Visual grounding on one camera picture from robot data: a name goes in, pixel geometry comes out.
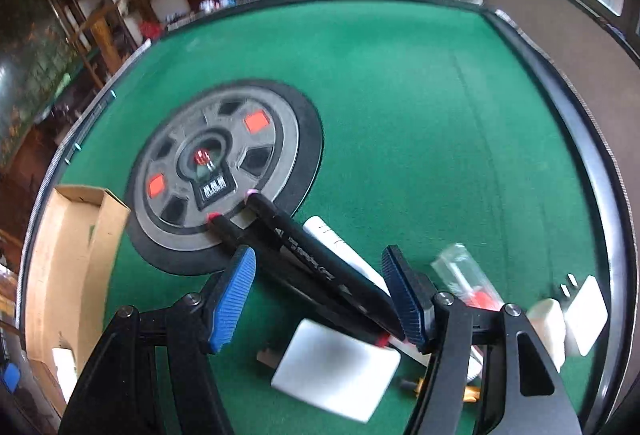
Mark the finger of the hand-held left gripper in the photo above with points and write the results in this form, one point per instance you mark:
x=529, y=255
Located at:
x=10, y=376

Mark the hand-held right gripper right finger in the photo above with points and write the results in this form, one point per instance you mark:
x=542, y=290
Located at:
x=406, y=302

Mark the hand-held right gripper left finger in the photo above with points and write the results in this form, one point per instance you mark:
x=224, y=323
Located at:
x=232, y=300

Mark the clear case red contents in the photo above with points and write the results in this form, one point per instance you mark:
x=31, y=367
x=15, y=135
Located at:
x=460, y=270

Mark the gold and black pen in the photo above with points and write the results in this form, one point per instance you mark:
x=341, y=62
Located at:
x=412, y=385

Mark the long white pen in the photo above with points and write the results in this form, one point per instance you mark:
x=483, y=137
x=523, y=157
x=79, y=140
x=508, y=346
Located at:
x=340, y=247

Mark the black marker red cap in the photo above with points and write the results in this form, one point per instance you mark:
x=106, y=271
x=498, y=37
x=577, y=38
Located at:
x=320, y=297

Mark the black marker pink cap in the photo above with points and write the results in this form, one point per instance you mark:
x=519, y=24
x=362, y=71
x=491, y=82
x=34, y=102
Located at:
x=310, y=250

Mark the white power adapter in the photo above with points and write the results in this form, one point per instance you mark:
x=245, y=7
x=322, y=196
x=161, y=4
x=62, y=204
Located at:
x=587, y=315
x=335, y=365
x=547, y=330

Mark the cardboard box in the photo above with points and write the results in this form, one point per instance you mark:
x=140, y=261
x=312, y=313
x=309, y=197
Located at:
x=55, y=265

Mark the white tube green label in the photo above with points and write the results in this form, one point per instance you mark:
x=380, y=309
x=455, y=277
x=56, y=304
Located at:
x=65, y=365

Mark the round grey table console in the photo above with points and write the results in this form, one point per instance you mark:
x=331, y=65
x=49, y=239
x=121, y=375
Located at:
x=270, y=130

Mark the red bag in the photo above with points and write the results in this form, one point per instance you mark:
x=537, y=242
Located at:
x=151, y=30

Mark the wooden chair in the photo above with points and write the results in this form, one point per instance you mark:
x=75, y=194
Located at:
x=102, y=22

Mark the large framed landscape painting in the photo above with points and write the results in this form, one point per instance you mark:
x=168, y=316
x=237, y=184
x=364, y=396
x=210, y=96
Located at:
x=35, y=65

